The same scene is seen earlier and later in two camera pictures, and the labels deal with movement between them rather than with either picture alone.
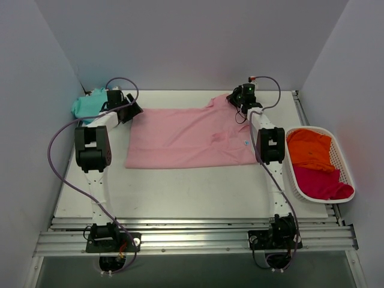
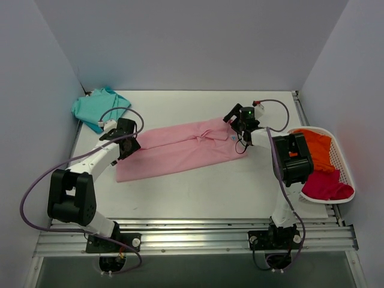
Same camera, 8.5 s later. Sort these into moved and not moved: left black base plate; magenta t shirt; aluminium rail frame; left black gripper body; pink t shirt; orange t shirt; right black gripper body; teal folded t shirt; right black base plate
Moved: pink t shirt; left black gripper body; right black gripper body
Not moved: teal folded t shirt; magenta t shirt; left black base plate; orange t shirt; right black base plate; aluminium rail frame
